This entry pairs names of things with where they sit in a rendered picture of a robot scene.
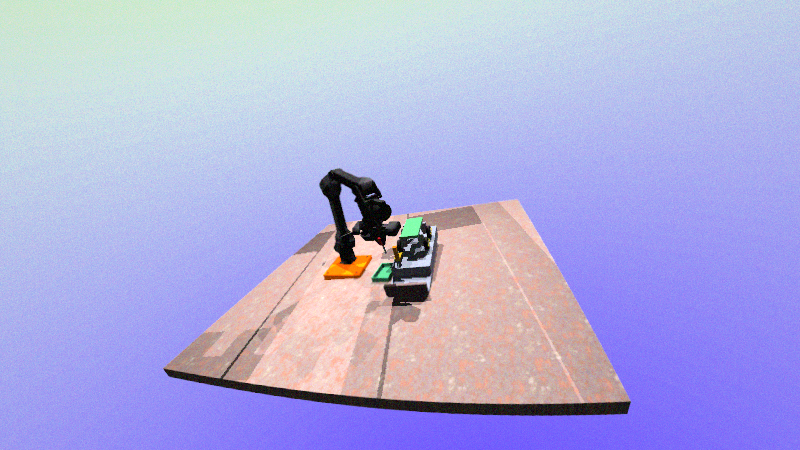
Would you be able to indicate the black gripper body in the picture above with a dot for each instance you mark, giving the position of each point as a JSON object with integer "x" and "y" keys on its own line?
{"x": 390, "y": 229}

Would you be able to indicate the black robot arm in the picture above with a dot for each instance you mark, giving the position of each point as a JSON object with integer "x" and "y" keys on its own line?
{"x": 368, "y": 205}

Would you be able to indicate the white ramp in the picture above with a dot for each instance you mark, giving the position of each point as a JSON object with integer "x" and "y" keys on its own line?
{"x": 414, "y": 274}

